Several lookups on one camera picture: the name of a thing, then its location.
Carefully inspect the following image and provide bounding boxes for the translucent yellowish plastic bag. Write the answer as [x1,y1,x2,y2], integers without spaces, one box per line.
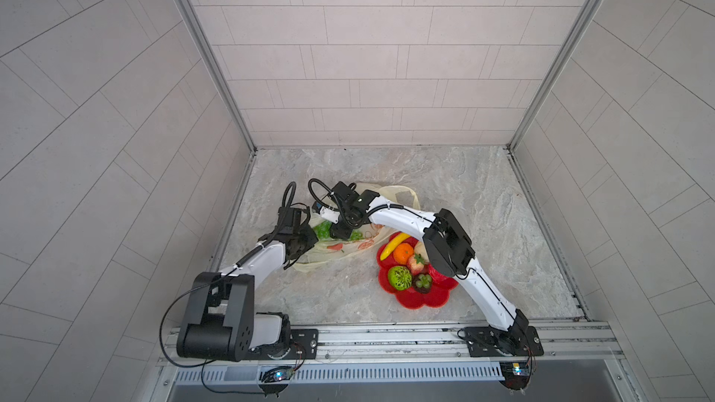
[293,182,421,273]

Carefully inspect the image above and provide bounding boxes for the green toy vegetable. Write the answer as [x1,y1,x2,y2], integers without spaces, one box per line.
[313,221,364,242]

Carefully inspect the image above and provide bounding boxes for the yellow toy banana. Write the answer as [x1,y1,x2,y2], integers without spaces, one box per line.
[380,233,410,261]

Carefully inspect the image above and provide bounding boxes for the orange toy fruit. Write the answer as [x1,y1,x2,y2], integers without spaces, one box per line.
[392,243,414,265]

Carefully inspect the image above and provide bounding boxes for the pale beige toy fruit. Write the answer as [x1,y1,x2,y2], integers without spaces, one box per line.
[413,242,429,264]

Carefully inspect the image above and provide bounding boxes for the toy strawberry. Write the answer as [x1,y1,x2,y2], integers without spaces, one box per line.
[407,253,426,275]

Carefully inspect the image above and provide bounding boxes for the green toy apple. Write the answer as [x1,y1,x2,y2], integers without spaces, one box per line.
[387,265,413,291]

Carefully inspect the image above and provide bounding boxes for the red flower-shaped plate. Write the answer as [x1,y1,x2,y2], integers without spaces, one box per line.
[376,236,458,310]

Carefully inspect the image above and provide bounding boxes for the red toy fruit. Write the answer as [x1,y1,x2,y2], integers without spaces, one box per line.
[426,264,447,283]

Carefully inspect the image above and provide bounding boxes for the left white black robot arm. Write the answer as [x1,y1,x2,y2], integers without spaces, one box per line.
[176,182,318,362]

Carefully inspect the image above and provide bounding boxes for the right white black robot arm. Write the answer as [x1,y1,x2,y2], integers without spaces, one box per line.
[308,179,543,357]

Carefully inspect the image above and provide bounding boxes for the left small circuit board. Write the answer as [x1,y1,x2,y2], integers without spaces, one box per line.
[260,366,296,385]

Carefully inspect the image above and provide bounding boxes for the small circuit board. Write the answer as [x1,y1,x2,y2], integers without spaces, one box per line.
[500,362,533,392]
[260,366,296,385]

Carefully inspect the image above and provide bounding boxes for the right small circuit board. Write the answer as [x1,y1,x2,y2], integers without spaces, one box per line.
[500,362,533,392]

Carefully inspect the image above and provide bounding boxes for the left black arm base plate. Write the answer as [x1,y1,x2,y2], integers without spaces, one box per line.
[244,329,320,361]

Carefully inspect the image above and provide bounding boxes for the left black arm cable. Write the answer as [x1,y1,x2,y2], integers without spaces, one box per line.
[158,284,280,398]

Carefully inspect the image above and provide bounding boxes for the aluminium mounting rail frame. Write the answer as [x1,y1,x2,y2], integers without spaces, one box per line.
[161,320,624,392]

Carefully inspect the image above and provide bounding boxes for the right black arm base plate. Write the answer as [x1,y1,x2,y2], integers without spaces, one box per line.
[457,325,544,357]

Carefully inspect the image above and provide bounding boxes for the left aluminium corner post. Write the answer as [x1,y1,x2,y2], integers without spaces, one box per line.
[174,0,257,157]

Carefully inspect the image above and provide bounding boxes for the aluminium corner post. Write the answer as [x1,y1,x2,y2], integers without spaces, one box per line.
[174,0,257,157]
[509,0,629,151]

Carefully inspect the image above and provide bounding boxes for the right aluminium corner post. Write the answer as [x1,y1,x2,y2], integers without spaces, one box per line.
[509,0,629,151]

